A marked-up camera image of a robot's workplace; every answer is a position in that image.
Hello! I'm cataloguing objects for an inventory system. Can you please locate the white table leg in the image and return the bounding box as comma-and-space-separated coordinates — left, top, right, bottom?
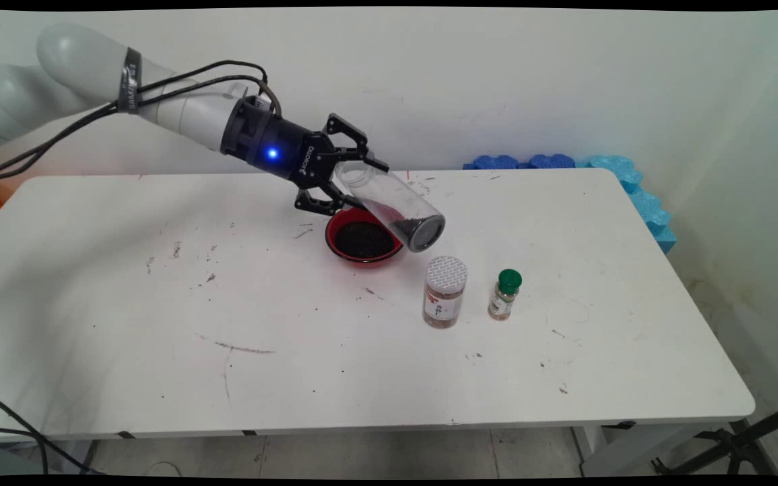
571, 424, 734, 477

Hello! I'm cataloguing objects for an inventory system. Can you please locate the black hanging cable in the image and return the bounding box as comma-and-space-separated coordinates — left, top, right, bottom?
0, 383, 103, 474

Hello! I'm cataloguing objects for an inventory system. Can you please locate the black tripod stand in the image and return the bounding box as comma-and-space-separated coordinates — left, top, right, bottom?
651, 398, 778, 477

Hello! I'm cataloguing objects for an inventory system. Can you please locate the black velcro strap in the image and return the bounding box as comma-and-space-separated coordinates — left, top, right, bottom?
117, 47, 144, 115

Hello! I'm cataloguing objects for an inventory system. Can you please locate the light blue foam block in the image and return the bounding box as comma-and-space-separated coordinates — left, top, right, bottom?
577, 155, 678, 256

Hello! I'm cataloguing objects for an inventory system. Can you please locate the clear jar with black seeds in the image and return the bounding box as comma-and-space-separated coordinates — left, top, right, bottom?
335, 160, 446, 254

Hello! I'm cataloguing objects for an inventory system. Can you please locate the small spice bottle green cap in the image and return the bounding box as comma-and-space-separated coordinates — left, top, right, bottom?
488, 269, 523, 322

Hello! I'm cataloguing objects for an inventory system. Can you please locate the spice jar with white lid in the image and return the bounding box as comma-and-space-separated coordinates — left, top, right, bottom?
422, 255, 469, 330

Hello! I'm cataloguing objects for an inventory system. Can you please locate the red bowl with black seeds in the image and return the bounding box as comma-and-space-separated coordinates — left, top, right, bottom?
325, 206, 409, 270

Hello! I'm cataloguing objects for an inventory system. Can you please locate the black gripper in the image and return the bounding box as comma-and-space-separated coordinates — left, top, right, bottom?
220, 97, 391, 217

